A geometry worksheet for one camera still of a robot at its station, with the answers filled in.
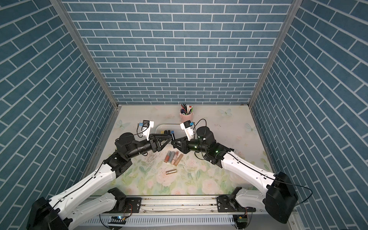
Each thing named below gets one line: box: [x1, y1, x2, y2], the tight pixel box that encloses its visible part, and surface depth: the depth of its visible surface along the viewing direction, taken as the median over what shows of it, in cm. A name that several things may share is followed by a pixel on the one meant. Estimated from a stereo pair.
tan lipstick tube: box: [173, 153, 184, 167], surface depth 91 cm
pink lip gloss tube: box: [171, 150, 179, 165], surface depth 93 cm
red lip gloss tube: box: [163, 150, 171, 163], surface depth 92 cm
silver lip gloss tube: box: [168, 150, 176, 164], surface depth 93 cm
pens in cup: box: [179, 103, 194, 115], surface depth 104 cm
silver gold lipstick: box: [165, 168, 178, 175], surface depth 86 cm
